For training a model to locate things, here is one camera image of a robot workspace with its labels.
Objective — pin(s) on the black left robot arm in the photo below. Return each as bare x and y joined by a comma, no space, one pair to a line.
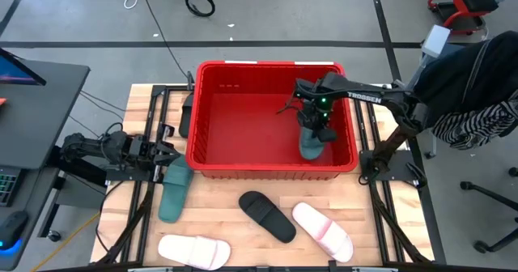
93,146

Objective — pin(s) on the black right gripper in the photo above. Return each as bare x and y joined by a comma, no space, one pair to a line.
315,112

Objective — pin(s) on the black computer mouse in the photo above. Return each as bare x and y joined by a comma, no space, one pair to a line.
12,228

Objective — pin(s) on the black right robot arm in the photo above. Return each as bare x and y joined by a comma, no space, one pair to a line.
364,94

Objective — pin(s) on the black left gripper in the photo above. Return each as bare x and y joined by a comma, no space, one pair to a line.
141,150

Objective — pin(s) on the backlit keyboard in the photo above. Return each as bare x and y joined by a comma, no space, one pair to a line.
7,189

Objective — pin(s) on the red plastic bin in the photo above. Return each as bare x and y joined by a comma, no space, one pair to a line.
243,134

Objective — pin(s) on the white box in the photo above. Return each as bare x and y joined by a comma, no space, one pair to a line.
436,40

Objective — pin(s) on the pink slide sandal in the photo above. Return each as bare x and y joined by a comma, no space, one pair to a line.
323,231
190,251

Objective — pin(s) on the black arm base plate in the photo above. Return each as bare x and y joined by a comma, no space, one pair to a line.
398,162
125,175

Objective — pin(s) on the person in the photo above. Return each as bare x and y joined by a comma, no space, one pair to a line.
465,82

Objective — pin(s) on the black chair base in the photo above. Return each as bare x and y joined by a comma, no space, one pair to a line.
485,192

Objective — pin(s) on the black desk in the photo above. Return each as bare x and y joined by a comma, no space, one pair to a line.
48,114

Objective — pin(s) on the computer monitor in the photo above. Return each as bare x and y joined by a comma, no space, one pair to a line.
16,71

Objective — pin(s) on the teal slide sandal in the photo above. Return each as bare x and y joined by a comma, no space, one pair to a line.
174,191
309,148

